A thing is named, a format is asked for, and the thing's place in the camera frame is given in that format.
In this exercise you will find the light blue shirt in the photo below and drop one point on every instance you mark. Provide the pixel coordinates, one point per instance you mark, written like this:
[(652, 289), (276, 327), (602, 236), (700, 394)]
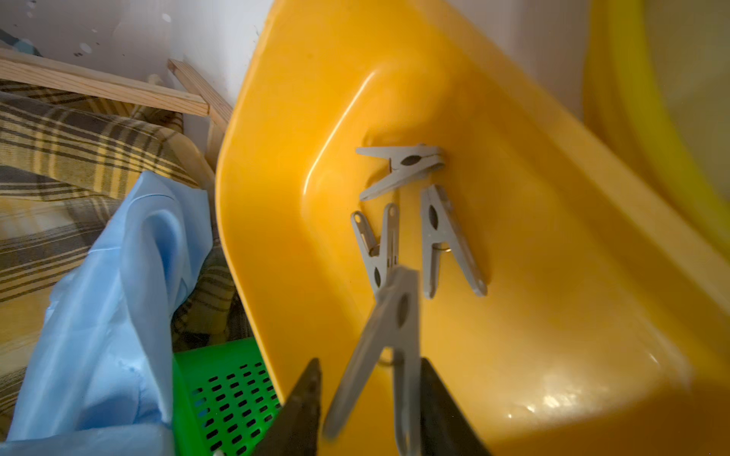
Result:
[(100, 381)]

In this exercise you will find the yellow plastic tray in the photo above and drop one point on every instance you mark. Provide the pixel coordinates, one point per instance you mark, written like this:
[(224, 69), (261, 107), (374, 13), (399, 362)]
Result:
[(605, 328)]

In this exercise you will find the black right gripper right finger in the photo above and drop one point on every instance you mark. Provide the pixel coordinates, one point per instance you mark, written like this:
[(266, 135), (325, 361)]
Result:
[(444, 429)]

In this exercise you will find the yellow plaid shirt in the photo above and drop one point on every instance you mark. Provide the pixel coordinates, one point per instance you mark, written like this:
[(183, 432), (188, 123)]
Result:
[(68, 161)]

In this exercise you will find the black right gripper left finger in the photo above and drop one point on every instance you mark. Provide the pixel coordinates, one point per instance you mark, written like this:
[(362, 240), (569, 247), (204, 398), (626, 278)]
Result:
[(295, 430)]

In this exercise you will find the wooden clothes rack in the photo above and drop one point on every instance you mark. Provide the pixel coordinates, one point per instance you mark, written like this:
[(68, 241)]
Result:
[(198, 97)]

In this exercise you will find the green plastic mesh basket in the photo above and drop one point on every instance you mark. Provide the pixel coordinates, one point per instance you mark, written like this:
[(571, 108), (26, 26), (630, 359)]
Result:
[(224, 399)]

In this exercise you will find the yellow round bowl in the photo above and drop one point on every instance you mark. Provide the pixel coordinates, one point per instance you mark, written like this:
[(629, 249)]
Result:
[(656, 90)]

